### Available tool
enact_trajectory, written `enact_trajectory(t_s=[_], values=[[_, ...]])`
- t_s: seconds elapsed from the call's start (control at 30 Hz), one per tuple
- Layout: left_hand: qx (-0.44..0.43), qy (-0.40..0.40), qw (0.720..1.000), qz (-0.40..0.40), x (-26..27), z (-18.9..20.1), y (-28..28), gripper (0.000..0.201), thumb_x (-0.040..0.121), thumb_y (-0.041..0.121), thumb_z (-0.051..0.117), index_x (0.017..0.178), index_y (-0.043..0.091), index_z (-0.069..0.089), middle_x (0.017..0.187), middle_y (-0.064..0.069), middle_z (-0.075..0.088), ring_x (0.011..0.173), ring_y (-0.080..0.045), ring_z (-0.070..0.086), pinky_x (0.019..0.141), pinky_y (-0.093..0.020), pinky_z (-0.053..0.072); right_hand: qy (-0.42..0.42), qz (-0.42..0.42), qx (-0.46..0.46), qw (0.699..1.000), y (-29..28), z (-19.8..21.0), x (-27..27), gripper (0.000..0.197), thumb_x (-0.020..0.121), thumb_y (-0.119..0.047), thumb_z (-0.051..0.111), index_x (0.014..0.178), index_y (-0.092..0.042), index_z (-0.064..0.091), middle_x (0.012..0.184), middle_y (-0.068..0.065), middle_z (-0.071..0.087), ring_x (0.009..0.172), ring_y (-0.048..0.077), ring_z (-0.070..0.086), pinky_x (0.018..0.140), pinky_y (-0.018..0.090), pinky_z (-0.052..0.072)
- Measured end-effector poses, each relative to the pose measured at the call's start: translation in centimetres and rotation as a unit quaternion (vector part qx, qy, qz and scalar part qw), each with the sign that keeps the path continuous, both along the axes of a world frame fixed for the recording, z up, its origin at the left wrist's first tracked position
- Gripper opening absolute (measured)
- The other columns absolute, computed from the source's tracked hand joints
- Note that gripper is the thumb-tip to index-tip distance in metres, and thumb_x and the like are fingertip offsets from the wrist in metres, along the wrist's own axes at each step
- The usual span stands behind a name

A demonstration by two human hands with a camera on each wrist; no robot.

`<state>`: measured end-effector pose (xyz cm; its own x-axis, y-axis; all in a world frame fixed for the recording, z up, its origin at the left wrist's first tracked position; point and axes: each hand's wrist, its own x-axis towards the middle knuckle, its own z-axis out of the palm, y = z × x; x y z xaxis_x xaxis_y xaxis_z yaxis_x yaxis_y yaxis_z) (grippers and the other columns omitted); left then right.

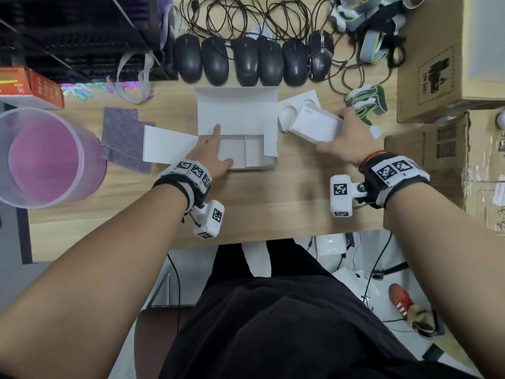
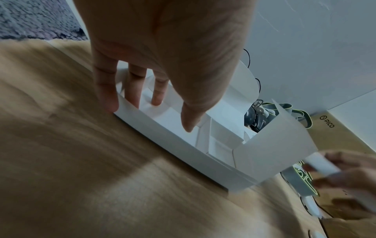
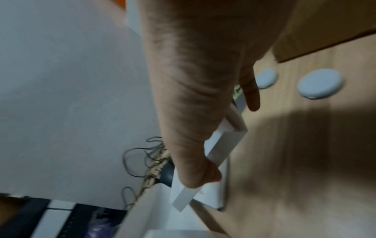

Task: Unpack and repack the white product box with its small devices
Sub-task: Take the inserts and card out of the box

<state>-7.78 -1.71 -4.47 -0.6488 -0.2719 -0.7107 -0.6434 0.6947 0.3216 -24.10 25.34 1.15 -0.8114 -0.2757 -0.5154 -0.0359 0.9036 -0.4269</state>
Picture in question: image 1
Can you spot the person's right hand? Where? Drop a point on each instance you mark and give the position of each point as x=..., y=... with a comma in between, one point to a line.
x=355, y=140

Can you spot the person's left hand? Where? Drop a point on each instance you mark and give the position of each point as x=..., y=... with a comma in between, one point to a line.
x=213, y=157

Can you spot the white round puck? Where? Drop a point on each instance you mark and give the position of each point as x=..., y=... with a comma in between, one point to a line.
x=376, y=133

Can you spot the small white box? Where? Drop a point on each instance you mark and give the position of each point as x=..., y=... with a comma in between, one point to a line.
x=315, y=124

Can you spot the white cardboard box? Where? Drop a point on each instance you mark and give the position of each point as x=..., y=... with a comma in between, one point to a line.
x=236, y=110

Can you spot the white insert tray with holes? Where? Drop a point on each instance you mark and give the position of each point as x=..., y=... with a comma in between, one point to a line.
x=296, y=100

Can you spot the person's left forearm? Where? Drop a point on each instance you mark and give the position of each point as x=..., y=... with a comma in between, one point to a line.
x=87, y=284

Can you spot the person's right forearm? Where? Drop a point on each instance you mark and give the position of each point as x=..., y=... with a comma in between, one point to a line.
x=446, y=252

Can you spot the tape-wrapped cardboard box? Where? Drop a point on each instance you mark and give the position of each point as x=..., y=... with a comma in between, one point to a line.
x=418, y=169

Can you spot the cardboard box with black print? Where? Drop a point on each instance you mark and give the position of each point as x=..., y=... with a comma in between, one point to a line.
x=414, y=90

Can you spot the person's black clothing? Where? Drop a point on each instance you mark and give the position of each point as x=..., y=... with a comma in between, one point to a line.
x=284, y=335

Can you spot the marker-printed black wrist band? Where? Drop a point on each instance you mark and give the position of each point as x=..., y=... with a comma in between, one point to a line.
x=394, y=169
x=189, y=169

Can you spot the black angular gaming mouse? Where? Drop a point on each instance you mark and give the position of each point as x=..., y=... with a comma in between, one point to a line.
x=320, y=57

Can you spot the purple cloth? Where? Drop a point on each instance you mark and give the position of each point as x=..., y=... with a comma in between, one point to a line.
x=122, y=142

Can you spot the plain black computer mouse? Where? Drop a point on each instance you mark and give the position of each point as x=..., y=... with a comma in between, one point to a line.
x=188, y=59
x=245, y=61
x=294, y=63
x=271, y=61
x=215, y=61

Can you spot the black power adapter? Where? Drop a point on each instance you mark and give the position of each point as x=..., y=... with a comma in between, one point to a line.
x=349, y=239

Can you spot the grey ribbon loop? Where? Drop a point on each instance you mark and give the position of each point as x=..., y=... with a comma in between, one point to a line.
x=148, y=74

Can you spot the white power adapter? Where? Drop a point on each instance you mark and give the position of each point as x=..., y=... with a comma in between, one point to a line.
x=331, y=244

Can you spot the row of black computer mice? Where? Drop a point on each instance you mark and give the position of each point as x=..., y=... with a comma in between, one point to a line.
x=244, y=17

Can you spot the white round-head device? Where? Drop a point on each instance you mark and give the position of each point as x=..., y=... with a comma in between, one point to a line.
x=501, y=120

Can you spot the pile of colourful plastic clips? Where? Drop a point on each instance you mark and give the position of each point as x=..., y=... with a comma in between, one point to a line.
x=77, y=90

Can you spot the purple ribbed plastic pieces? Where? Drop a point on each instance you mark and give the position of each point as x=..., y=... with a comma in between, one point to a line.
x=146, y=9

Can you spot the red striped shoe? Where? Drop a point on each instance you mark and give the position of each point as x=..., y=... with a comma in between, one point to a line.
x=400, y=299

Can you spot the clear plastic bucket pink bottom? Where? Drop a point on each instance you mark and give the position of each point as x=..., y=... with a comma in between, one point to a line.
x=43, y=161

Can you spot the orange carton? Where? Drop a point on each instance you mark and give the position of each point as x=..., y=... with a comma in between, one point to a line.
x=43, y=88

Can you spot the brown chair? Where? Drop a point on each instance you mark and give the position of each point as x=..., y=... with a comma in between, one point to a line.
x=158, y=343

